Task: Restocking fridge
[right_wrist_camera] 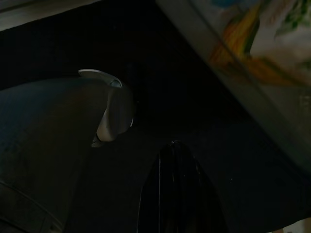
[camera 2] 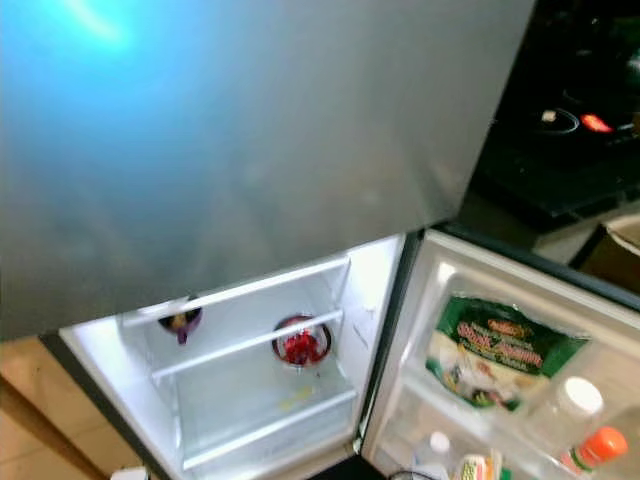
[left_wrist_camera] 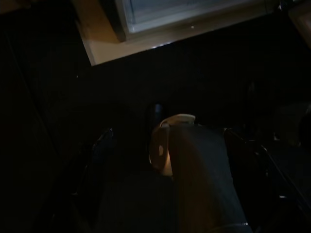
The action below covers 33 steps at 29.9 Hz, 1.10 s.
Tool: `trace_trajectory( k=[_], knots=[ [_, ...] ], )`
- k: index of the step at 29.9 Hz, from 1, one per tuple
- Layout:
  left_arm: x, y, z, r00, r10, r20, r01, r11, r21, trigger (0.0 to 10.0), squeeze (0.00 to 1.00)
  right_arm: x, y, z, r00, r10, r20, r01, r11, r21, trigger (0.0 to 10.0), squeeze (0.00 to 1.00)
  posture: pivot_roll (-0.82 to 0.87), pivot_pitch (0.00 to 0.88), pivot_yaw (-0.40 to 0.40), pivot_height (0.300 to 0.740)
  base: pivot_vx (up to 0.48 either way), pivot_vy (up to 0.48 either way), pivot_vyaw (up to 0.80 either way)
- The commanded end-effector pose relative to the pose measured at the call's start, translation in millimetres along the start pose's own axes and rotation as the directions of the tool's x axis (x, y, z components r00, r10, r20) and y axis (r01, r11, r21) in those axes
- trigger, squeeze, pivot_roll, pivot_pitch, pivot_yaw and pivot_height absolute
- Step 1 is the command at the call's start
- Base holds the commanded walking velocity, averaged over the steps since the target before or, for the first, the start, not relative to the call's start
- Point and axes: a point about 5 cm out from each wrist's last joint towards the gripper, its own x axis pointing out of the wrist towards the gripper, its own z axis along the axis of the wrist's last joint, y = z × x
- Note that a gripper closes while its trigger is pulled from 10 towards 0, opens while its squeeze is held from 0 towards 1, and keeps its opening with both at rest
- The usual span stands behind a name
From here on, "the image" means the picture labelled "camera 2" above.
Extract glass fridge shelf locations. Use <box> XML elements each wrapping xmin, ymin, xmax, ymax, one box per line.
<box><xmin>165</xmin><ymin>370</ymin><xmax>361</xmax><ymax>471</ymax></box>
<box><xmin>150</xmin><ymin>308</ymin><xmax>349</xmax><ymax>386</ymax></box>

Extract orange-capped bottle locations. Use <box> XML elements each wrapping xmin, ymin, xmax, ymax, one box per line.
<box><xmin>560</xmin><ymin>426</ymin><xmax>631</xmax><ymax>480</ymax></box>

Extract dark bowl with red food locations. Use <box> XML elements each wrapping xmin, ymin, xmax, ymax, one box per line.
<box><xmin>271</xmin><ymin>314</ymin><xmax>333</xmax><ymax>367</ymax></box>

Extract small white-capped clear bottle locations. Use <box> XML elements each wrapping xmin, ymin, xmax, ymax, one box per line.
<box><xmin>410</xmin><ymin>431</ymin><xmax>456</xmax><ymax>480</ymax></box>

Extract large white-capped clear bottle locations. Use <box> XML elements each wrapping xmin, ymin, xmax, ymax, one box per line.
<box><xmin>525</xmin><ymin>376</ymin><xmax>606</xmax><ymax>451</ymax></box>

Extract black cooktop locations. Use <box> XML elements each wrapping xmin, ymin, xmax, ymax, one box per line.
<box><xmin>455</xmin><ymin>0</ymin><xmax>640</xmax><ymax>231</ymax></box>

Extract purple mug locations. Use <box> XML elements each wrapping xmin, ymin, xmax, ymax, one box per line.
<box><xmin>158</xmin><ymin>305</ymin><xmax>203</xmax><ymax>346</ymax></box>

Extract green snack bag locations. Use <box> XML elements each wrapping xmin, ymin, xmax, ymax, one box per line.
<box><xmin>425</xmin><ymin>293</ymin><xmax>591</xmax><ymax>413</ymax></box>

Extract jar with green orange label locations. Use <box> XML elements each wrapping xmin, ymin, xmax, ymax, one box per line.
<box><xmin>455</xmin><ymin>453</ymin><xmax>496</xmax><ymax>480</ymax></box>

